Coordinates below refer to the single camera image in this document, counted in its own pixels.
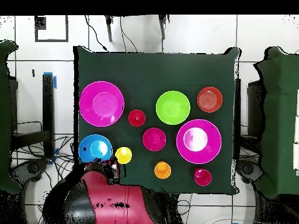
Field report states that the green bowl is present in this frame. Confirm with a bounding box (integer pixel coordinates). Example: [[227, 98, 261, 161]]
[[155, 90, 191, 125]]

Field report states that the red cup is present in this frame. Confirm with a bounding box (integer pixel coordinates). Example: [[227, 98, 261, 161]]
[[128, 109, 147, 127]]

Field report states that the small crimson bowl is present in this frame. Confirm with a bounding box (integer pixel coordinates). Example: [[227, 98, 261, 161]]
[[142, 127, 167, 152]]

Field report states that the yellow cup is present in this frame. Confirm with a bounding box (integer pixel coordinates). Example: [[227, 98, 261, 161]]
[[114, 146, 133, 165]]

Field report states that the orange cup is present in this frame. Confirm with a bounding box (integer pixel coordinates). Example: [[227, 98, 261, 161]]
[[154, 161, 172, 180]]

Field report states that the large pink bowl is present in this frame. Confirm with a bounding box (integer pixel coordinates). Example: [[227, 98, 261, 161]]
[[176, 118, 222, 165], [78, 80, 125, 128]]

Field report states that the dark green tablecloth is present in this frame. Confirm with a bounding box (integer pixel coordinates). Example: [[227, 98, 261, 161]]
[[73, 45, 241, 195]]

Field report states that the blue bowl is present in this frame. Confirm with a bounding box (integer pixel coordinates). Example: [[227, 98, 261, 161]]
[[78, 134, 113, 164]]

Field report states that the orange bowl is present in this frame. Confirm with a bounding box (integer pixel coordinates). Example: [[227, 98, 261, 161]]
[[196, 86, 224, 113]]

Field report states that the crimson cup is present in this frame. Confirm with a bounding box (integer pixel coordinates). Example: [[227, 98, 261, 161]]
[[194, 167, 213, 187]]

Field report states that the metal chair leg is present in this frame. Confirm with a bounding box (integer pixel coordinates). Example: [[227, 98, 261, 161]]
[[158, 15, 168, 40], [104, 15, 113, 43]]

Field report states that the blue tape strip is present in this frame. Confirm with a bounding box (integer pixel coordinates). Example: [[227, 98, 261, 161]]
[[43, 71, 57, 89]]

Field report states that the green cloth side table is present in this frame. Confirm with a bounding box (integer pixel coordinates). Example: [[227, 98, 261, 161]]
[[0, 40, 22, 194], [253, 45, 299, 199]]

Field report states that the black table frame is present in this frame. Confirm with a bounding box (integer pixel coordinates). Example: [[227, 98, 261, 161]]
[[10, 73, 55, 159]]

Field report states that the black pedestal leg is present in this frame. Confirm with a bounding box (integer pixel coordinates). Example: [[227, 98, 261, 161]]
[[10, 158, 50, 187], [235, 159, 265, 185]]

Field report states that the grey square floor frame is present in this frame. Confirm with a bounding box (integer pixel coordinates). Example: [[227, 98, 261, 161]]
[[34, 15, 69, 43]]

